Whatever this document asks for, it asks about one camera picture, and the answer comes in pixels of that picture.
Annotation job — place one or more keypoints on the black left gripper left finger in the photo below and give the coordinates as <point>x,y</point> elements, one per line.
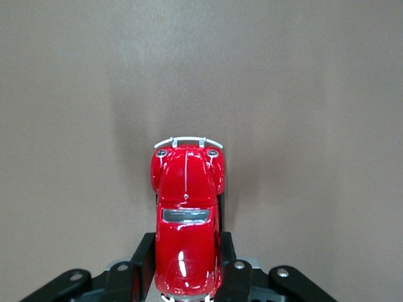
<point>138,270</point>

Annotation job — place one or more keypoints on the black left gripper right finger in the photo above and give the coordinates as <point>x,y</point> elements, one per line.
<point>233,280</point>

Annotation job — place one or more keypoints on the red beetle toy car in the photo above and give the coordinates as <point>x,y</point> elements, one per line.
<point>187,226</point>

